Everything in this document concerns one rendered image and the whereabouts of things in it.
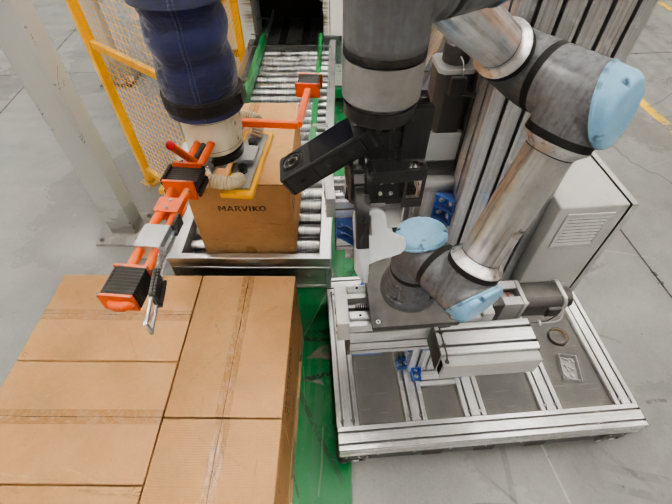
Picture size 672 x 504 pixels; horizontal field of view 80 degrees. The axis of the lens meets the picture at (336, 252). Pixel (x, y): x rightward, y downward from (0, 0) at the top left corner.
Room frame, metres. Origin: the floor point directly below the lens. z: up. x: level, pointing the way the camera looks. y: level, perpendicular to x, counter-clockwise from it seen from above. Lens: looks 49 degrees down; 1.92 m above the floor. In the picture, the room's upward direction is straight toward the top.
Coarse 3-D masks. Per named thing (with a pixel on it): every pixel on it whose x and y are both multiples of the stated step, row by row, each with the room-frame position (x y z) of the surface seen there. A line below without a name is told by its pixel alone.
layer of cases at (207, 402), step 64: (64, 320) 0.84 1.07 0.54; (128, 320) 0.84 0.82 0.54; (192, 320) 0.84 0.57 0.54; (256, 320) 0.84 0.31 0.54; (64, 384) 0.58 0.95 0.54; (128, 384) 0.58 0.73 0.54; (192, 384) 0.58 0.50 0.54; (256, 384) 0.58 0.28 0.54; (0, 448) 0.37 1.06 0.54; (64, 448) 0.37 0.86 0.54; (128, 448) 0.37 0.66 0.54; (192, 448) 0.37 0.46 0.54; (256, 448) 0.37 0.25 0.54
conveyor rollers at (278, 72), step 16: (272, 64) 3.12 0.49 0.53; (288, 64) 3.12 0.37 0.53; (304, 64) 3.12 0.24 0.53; (256, 80) 2.85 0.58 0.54; (272, 80) 2.85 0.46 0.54; (288, 80) 2.85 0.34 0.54; (256, 96) 2.60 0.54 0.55; (272, 96) 2.60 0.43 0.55; (288, 96) 2.60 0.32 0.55; (320, 96) 2.60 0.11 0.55; (320, 112) 2.40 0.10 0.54; (304, 128) 2.22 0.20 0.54; (320, 128) 2.22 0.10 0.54; (304, 192) 1.60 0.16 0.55; (320, 192) 1.60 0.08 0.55; (304, 208) 1.50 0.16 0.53; (320, 208) 1.50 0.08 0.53; (192, 240) 1.27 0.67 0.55; (304, 240) 1.27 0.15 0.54
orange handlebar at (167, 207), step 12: (300, 108) 1.19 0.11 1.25; (252, 120) 1.12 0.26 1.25; (264, 120) 1.12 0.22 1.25; (276, 120) 1.12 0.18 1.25; (288, 120) 1.12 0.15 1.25; (300, 120) 1.12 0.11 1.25; (204, 156) 0.94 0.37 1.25; (168, 192) 0.78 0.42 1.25; (156, 204) 0.73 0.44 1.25; (168, 204) 0.73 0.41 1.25; (180, 204) 0.73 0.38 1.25; (156, 216) 0.70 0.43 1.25; (168, 216) 0.72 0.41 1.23; (156, 252) 0.58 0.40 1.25; (144, 264) 0.55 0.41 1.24; (108, 300) 0.46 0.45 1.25
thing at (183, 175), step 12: (168, 168) 0.86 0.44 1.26; (180, 168) 0.87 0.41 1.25; (192, 168) 0.87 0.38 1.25; (204, 168) 0.87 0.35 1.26; (168, 180) 0.81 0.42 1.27; (180, 180) 0.81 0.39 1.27; (192, 180) 0.82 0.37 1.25; (204, 180) 0.85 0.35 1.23; (180, 192) 0.80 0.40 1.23; (192, 192) 0.80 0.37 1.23
